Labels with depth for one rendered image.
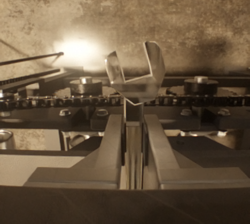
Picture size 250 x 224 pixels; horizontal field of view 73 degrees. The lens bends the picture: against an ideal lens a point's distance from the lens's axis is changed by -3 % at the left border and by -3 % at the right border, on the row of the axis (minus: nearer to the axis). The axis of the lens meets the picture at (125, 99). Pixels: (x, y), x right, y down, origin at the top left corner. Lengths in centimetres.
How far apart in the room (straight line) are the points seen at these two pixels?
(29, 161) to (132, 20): 122
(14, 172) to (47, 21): 131
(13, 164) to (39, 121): 26
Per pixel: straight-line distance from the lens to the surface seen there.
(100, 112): 41
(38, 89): 56
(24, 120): 46
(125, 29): 131
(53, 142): 64
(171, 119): 40
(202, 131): 46
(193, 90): 45
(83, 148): 32
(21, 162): 19
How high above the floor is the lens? 130
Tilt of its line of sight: 76 degrees down
